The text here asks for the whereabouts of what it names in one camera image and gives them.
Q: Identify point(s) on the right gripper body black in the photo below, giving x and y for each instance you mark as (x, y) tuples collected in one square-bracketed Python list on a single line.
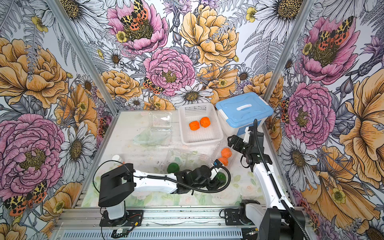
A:
[(241, 145)]

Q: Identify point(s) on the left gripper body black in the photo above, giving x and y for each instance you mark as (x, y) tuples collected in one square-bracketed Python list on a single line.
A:
[(209, 184)]

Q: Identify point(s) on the green fruit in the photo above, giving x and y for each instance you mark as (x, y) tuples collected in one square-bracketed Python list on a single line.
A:
[(173, 168), (221, 177)]

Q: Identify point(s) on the clear clamshell container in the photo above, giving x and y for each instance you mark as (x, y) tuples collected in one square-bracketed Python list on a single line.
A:
[(158, 132), (217, 153)]

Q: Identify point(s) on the orange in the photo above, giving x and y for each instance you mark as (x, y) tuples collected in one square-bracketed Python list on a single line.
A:
[(205, 122), (224, 161), (194, 126), (226, 153)]

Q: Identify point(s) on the white perforated plastic basket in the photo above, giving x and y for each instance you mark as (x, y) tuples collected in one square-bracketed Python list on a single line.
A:
[(194, 112)]

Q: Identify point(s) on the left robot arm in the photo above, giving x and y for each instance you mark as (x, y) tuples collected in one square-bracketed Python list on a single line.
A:
[(117, 184)]

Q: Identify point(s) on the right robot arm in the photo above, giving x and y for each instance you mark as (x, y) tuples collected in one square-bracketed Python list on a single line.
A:
[(278, 220)]

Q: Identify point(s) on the blue lid storage box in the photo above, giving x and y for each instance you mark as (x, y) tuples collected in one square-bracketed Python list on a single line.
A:
[(239, 112)]

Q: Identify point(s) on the white pill bottle orange label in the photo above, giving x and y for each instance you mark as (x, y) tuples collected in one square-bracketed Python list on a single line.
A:
[(118, 159)]

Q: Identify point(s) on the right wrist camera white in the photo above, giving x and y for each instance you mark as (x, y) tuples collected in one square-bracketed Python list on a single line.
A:
[(248, 131)]

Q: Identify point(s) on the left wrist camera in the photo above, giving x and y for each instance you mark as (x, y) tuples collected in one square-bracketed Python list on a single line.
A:
[(216, 165)]

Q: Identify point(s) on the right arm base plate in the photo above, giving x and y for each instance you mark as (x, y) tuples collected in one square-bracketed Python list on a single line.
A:
[(237, 217)]

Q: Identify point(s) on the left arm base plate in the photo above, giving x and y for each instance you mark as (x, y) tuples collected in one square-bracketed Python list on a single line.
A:
[(132, 218)]

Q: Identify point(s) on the aluminium front rail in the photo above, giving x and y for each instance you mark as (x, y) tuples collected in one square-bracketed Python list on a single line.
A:
[(159, 223)]

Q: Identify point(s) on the right aluminium corner post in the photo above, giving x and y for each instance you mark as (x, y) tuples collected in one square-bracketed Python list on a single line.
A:
[(291, 41)]

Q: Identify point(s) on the aluminium corner post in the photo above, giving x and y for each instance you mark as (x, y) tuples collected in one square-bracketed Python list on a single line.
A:
[(74, 39), (291, 41)]

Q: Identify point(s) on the left aluminium corner post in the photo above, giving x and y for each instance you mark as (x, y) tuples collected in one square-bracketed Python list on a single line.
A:
[(74, 39)]

